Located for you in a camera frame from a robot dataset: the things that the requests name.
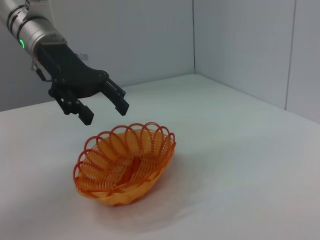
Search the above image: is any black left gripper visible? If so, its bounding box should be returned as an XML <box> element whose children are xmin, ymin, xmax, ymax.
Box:
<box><xmin>32</xmin><ymin>43</ymin><xmax>130</xmax><ymax>126</ymax></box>

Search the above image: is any orange plastic wire basket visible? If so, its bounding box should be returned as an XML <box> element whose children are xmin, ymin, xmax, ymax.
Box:
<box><xmin>72</xmin><ymin>121</ymin><xmax>177</xmax><ymax>208</ymax></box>

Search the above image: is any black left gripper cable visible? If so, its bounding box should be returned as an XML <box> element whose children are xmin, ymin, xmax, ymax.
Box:
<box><xmin>36</xmin><ymin>66</ymin><xmax>55</xmax><ymax>83</ymax></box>

